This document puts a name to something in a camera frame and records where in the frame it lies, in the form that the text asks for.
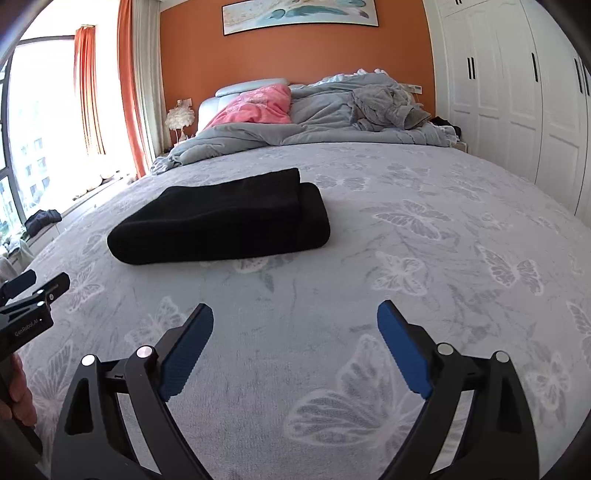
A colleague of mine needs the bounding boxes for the white wardrobe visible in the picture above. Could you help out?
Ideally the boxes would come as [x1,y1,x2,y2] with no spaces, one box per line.
[422,0,591,217]

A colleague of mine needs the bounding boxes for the framed feather wall painting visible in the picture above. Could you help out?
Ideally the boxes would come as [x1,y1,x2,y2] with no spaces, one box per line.
[222,0,380,36]

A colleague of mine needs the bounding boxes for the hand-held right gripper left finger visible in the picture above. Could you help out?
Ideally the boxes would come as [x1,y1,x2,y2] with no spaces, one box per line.
[50,303,215,480]

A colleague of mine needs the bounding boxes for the black pants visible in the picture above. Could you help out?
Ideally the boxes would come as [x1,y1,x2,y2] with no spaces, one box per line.
[107,167,332,265]

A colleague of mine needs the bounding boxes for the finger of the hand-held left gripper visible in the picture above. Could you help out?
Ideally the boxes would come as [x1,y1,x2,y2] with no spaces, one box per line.
[0,270,38,300]
[0,272,71,317]

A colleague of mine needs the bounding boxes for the dark cloth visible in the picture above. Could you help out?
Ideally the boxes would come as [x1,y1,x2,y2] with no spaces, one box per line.
[24,209,62,236]
[428,115,462,139]

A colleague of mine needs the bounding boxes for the grey crumpled garment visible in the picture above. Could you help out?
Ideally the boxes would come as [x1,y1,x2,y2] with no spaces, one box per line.
[352,85,430,131]

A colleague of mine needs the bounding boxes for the grey butterfly print blanket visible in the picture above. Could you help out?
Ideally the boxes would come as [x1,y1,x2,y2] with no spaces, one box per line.
[0,141,591,480]

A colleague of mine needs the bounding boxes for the white feather lamp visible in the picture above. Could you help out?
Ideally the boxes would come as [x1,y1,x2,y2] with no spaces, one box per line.
[165,102,198,144]

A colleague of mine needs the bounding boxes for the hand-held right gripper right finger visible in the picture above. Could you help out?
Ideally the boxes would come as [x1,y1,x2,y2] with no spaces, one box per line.
[377,300,541,480]

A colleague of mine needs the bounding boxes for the pink pillow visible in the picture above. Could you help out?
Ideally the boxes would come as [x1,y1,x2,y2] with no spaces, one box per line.
[202,84,293,130]

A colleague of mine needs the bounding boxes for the grey duvet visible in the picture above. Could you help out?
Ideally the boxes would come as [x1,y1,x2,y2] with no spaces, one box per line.
[150,71,462,176]

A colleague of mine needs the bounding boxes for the person's left hand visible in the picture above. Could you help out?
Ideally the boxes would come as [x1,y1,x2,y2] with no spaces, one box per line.
[0,354,38,428]

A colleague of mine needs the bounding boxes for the large window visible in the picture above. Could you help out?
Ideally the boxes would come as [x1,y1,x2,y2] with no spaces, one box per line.
[0,39,80,241]

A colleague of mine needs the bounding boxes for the orange curtain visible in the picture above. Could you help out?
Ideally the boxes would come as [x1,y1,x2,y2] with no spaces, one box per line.
[117,0,161,179]
[74,25,107,156]

